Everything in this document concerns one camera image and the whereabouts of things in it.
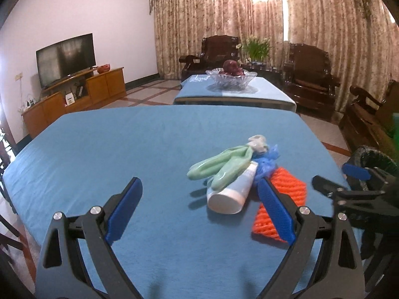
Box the wooden sofa bench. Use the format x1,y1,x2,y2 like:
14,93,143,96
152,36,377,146
339,80,398,160

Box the white tube with cap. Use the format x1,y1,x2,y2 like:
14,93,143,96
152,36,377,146
206,161,258,215

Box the right dark wooden armchair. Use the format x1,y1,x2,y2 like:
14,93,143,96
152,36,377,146
283,43,340,120

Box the left dark wooden armchair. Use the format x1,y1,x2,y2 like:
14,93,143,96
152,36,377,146
179,35,241,81

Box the dark wooden armchair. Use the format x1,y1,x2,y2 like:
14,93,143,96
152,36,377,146
179,35,241,81
283,43,340,120

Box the white router box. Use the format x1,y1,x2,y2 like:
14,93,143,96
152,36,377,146
65,92,75,106

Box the blue plastic bag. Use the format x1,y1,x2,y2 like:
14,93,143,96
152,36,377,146
252,145,280,187

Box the blue tablecloth near table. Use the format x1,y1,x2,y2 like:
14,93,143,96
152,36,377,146
3,105,346,298

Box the red apples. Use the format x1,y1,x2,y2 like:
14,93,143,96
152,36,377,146
219,60,245,76

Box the wooden TV cabinet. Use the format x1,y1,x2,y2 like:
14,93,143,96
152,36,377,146
22,68,126,138

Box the green rubber glove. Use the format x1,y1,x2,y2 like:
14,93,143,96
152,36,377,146
187,145,254,192

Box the dark wooden side table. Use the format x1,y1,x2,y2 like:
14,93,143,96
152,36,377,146
242,64,283,89

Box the floral beige curtains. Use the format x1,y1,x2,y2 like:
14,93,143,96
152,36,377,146
149,0,398,111

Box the glass fruit bowl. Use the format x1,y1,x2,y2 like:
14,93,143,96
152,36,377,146
205,68,258,90

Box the red ornament on cabinet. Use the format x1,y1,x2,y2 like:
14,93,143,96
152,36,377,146
97,64,110,74

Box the blue cloth coffee table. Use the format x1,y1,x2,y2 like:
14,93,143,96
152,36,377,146
173,74,297,113

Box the potted green plant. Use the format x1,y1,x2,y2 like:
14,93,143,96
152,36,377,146
242,36,272,63

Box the flat screen television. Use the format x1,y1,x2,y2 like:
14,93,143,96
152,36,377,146
36,33,96,88

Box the black trash bin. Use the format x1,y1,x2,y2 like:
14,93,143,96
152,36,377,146
348,145,398,175

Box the wall power socket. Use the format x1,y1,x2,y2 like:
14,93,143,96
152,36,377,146
15,72,23,81

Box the orange foam fruit net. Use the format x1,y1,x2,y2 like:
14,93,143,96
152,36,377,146
252,167,307,244

